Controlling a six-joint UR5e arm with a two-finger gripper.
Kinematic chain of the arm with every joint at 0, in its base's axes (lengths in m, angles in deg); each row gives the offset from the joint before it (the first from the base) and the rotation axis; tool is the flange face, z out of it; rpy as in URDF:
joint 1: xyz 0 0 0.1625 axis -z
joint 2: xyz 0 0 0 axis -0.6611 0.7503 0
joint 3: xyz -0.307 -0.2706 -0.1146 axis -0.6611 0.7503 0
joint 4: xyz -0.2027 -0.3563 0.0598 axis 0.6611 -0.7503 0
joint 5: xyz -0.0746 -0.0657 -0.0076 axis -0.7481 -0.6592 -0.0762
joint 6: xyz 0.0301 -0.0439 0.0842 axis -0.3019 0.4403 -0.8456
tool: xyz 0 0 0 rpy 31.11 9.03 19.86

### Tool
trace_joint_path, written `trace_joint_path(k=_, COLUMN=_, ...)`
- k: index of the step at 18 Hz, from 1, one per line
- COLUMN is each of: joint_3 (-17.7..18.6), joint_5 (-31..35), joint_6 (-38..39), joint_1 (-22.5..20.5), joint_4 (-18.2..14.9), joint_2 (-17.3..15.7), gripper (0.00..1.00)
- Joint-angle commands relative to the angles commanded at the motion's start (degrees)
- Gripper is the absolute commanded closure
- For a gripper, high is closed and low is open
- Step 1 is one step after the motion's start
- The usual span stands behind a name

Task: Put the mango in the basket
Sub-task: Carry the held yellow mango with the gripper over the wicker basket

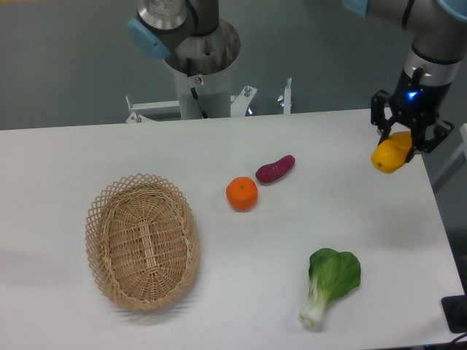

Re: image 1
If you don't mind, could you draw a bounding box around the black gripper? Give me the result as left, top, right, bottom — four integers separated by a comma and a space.
371, 66, 455, 163

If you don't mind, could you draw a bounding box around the yellow mango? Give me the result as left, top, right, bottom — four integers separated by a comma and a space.
371, 131, 412, 174

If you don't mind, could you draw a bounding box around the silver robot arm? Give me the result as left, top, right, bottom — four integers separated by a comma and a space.
128, 1, 466, 172

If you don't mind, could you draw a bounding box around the woven wicker basket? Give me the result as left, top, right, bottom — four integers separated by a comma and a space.
85, 174, 200, 311

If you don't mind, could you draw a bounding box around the purple sweet potato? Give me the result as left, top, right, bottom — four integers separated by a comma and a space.
255, 155, 296, 184

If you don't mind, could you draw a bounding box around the green bok choy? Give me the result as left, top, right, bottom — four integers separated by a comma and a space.
299, 248, 361, 328

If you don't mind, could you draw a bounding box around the orange tangerine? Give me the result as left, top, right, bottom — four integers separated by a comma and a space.
225, 176, 258, 211

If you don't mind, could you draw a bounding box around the black device at table edge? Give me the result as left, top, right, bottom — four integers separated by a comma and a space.
441, 295, 466, 334

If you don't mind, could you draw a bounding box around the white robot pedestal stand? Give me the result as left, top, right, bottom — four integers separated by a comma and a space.
124, 69, 295, 124

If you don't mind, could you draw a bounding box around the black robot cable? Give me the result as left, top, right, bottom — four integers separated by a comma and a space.
185, 57, 209, 120

